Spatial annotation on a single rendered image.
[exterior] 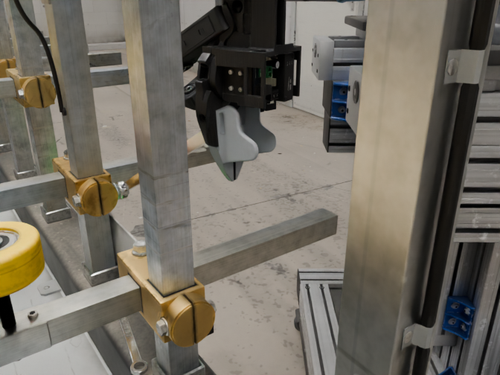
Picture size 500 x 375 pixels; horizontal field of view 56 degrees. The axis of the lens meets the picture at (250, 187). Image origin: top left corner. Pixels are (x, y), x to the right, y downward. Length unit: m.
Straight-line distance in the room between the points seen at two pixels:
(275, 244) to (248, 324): 1.16
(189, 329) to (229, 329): 1.25
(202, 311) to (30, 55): 0.56
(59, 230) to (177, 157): 0.53
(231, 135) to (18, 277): 0.24
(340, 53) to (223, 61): 0.70
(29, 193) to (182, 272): 0.30
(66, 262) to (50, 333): 0.33
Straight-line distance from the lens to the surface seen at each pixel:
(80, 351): 0.77
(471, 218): 0.83
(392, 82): 0.20
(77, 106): 0.65
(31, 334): 0.50
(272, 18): 0.46
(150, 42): 0.40
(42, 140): 0.91
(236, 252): 0.57
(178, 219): 0.45
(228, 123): 0.50
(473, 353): 1.21
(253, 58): 0.45
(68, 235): 0.90
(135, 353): 0.61
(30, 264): 0.45
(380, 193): 0.21
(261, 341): 1.69
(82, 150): 0.66
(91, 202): 0.66
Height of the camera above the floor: 1.11
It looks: 23 degrees down
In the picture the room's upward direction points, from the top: straight up
